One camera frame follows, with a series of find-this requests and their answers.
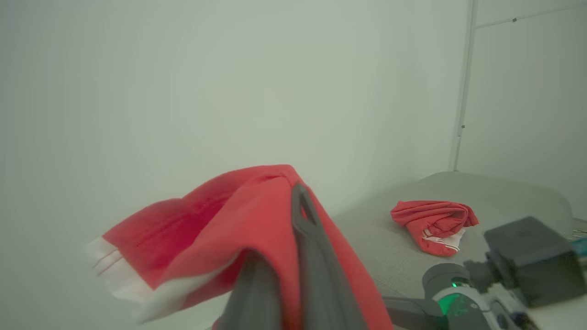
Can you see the red garment white trim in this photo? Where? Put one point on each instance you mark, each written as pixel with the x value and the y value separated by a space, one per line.
pixel 435 220
pixel 206 229

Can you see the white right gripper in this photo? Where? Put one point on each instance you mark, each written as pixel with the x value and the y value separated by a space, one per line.
pixel 467 307

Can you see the dark grey right wrist camera box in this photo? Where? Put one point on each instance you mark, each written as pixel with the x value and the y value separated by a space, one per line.
pixel 536 261

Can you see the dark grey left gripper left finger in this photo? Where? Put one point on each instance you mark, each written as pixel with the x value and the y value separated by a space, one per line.
pixel 259 298

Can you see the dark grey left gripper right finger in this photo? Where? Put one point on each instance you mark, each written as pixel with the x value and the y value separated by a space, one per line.
pixel 321 284

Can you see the white vertical wall trim strip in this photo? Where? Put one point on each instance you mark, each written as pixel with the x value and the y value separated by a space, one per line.
pixel 463 91

